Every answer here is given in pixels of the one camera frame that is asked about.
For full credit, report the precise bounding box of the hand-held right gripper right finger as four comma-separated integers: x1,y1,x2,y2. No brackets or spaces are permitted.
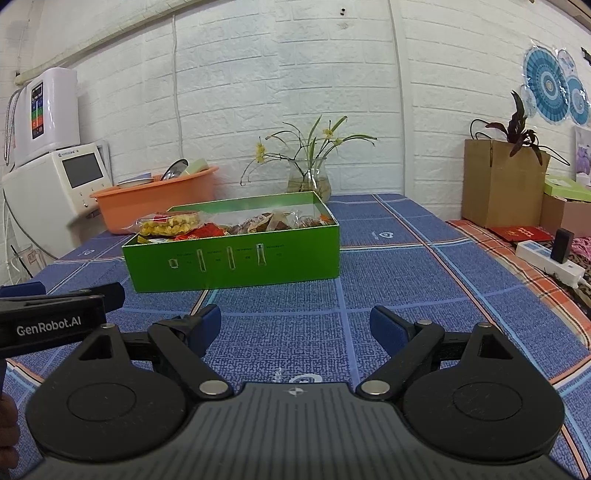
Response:
369,305,516,401

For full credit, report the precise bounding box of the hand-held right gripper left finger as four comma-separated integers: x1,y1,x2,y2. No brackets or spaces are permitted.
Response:
76,304,234,401

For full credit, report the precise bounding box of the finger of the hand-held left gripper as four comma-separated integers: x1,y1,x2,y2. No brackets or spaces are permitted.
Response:
0,283,47,300
45,282,127,313

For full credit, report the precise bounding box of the green cardboard box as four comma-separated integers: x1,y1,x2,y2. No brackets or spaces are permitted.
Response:
121,191,341,294

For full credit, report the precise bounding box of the yellow snack packet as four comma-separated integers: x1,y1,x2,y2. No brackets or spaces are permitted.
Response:
137,211,205,240

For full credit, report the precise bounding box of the person's left hand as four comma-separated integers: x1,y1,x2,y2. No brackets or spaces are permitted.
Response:
0,396,22,467

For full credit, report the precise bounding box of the clear glass jar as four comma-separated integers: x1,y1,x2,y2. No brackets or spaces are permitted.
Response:
9,244,47,283

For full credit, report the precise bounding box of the blue patterned tablecloth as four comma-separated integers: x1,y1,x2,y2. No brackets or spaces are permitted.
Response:
0,193,591,480

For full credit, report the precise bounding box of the white machine with screen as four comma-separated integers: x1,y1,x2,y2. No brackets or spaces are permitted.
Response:
2,143,114,278

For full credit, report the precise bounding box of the orange plastic basin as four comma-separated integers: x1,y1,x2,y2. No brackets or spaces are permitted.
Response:
90,166,219,234

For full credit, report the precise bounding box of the brown snack packet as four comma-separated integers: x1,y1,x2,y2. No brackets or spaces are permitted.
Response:
228,213,278,235

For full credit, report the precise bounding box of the flat colourful book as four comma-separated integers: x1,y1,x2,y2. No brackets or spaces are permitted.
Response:
115,173,155,188

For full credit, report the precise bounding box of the clear orange snack packet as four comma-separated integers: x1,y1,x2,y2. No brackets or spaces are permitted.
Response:
272,209,315,230

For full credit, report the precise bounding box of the orange plaid cloth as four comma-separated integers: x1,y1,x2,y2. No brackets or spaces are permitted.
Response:
445,218,591,352

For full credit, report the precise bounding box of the metal bowl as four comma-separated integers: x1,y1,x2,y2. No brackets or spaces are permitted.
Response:
161,159,190,182

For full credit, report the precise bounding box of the red booklet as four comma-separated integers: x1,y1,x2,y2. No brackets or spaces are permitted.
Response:
488,225,554,243

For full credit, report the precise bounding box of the white power strip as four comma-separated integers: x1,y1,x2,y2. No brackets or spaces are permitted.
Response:
515,240,586,288

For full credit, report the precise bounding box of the white water purifier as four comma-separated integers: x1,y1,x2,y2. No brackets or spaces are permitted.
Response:
9,67,82,167

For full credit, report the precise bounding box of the brown paper bag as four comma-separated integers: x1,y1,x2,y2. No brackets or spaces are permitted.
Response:
462,119,553,230

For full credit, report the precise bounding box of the black power adapter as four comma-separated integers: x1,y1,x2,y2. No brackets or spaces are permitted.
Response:
551,228,576,265

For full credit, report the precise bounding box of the glass vase with flowers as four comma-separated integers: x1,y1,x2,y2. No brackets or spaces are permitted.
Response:
240,115,379,186

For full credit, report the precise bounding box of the small cardboard box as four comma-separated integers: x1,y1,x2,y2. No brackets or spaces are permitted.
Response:
541,194,591,237

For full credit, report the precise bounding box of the dark floral cloth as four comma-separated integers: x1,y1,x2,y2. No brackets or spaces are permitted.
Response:
571,236,591,269

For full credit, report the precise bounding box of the flat green box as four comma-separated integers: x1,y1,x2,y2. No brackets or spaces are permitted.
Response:
544,178,591,203

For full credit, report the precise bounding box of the purple leaf plant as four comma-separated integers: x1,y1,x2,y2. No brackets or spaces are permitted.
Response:
485,90,571,167

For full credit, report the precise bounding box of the silver flexible hose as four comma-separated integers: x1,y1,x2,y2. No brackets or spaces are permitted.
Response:
4,88,24,165

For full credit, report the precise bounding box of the white wall cable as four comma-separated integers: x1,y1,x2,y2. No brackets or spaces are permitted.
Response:
172,14,184,160

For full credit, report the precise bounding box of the purple wall picture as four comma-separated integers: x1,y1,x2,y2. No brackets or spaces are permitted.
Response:
574,126,591,188

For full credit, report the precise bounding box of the blue round wall decoration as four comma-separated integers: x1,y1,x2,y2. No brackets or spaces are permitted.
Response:
522,44,591,127

